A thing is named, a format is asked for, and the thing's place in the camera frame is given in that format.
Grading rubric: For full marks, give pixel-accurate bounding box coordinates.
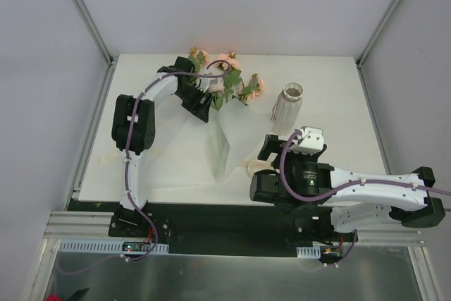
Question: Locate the pink flower bouquet white wrap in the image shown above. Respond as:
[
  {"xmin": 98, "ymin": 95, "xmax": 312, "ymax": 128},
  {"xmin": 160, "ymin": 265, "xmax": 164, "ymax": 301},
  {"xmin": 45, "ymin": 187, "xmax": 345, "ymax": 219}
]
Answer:
[{"xmin": 188, "ymin": 47, "xmax": 265, "ymax": 111}]

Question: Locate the white wrapping paper sheet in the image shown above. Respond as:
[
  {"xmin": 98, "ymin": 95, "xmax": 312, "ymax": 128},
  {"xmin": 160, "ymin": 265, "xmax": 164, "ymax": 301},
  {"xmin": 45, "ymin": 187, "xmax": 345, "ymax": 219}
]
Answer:
[{"xmin": 142, "ymin": 99, "xmax": 273, "ymax": 190}]

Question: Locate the cream printed ribbon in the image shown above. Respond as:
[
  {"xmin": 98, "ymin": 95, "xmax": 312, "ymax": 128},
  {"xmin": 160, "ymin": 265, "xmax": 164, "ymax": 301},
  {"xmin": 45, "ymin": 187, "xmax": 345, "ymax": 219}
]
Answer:
[{"xmin": 97, "ymin": 151, "xmax": 273, "ymax": 176}]

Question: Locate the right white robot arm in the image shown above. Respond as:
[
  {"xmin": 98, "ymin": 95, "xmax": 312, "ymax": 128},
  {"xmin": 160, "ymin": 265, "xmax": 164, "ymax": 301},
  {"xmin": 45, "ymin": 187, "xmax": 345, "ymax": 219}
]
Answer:
[{"xmin": 249, "ymin": 127, "xmax": 446, "ymax": 241}]

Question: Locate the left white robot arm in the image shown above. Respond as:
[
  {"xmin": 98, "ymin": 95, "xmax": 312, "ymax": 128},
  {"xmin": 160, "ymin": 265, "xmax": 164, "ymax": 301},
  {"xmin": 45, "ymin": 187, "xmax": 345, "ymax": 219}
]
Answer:
[{"xmin": 111, "ymin": 56, "xmax": 213, "ymax": 237}]

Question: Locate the white ribbed ceramic vase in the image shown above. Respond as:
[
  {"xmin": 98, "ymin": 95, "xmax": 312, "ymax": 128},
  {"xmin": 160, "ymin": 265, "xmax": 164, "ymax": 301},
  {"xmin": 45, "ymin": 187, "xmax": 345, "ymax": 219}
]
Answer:
[{"xmin": 271, "ymin": 82, "xmax": 304, "ymax": 135}]

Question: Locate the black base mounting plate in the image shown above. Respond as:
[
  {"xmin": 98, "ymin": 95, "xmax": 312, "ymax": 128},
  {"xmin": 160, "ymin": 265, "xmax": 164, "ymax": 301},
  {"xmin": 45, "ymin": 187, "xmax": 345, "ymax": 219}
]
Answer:
[{"xmin": 68, "ymin": 201, "xmax": 358, "ymax": 259}]

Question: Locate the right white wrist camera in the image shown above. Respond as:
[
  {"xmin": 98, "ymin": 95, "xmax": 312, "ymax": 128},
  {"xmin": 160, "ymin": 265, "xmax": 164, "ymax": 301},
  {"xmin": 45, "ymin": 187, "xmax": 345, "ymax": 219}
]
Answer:
[{"xmin": 289, "ymin": 126, "xmax": 324, "ymax": 155}]

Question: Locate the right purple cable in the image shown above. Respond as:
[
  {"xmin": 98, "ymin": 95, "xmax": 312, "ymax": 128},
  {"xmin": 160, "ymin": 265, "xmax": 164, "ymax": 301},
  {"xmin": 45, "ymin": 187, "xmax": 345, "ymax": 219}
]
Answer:
[{"xmin": 278, "ymin": 130, "xmax": 451, "ymax": 272}]

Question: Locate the purple cable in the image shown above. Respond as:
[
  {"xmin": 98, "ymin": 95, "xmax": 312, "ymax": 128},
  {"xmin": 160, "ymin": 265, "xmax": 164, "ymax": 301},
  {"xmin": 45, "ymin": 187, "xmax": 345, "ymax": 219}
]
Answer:
[
  {"xmin": 278, "ymin": 130, "xmax": 451, "ymax": 272},
  {"xmin": 56, "ymin": 60, "xmax": 234, "ymax": 274}
]

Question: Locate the right white cable duct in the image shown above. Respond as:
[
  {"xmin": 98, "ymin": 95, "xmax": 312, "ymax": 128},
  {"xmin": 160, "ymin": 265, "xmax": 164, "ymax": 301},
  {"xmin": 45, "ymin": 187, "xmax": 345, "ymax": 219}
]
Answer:
[{"xmin": 296, "ymin": 245, "xmax": 342, "ymax": 259}]

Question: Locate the white cable duct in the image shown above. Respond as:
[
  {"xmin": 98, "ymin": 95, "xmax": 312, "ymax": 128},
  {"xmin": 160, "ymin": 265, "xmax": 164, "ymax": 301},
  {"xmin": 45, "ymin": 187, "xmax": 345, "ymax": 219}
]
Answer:
[
  {"xmin": 296, "ymin": 245, "xmax": 342, "ymax": 259},
  {"xmin": 59, "ymin": 240, "xmax": 169, "ymax": 255}
]

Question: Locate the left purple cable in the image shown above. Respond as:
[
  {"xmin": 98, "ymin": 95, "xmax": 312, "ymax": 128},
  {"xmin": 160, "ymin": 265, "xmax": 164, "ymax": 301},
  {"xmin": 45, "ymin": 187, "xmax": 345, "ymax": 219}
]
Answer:
[{"xmin": 56, "ymin": 60, "xmax": 234, "ymax": 274}]

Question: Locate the left aluminium frame post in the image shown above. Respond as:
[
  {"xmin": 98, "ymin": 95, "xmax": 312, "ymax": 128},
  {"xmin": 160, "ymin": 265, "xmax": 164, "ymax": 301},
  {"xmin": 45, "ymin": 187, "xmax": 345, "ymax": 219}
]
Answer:
[{"xmin": 52, "ymin": 0, "xmax": 118, "ymax": 66}]

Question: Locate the aluminium frame post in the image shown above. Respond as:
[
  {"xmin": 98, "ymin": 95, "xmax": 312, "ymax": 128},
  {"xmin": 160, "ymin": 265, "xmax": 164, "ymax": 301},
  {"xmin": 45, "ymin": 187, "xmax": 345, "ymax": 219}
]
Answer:
[
  {"xmin": 354, "ymin": 0, "xmax": 426, "ymax": 69},
  {"xmin": 52, "ymin": 0, "xmax": 118, "ymax": 66}
]

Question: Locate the left white cable duct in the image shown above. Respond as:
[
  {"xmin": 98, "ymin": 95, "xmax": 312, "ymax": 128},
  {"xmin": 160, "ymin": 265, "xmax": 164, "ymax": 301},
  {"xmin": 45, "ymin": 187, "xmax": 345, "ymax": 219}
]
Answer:
[{"xmin": 59, "ymin": 240, "xmax": 169, "ymax": 255}]

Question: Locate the right aluminium frame post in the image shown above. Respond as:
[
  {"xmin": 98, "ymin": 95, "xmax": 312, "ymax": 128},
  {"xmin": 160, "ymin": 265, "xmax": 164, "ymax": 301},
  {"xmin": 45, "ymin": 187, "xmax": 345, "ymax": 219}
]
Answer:
[{"xmin": 354, "ymin": 0, "xmax": 426, "ymax": 69}]

